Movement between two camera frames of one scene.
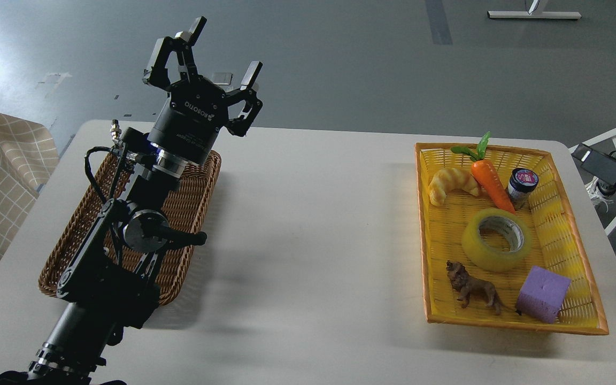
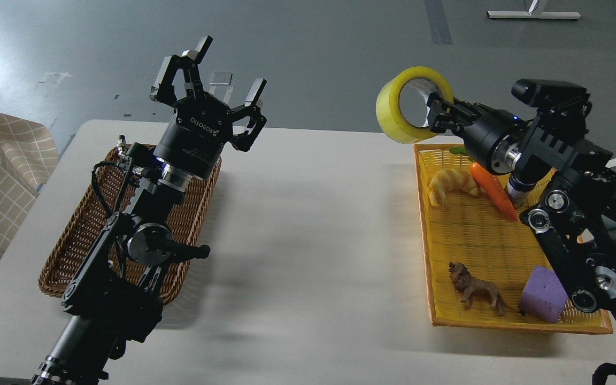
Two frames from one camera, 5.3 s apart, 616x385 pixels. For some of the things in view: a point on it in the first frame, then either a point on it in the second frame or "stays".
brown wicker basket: x=186 y=209 stays
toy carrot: x=487 y=172 stays
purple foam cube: x=541 y=294 stays
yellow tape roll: x=487 y=260 to x=391 y=122
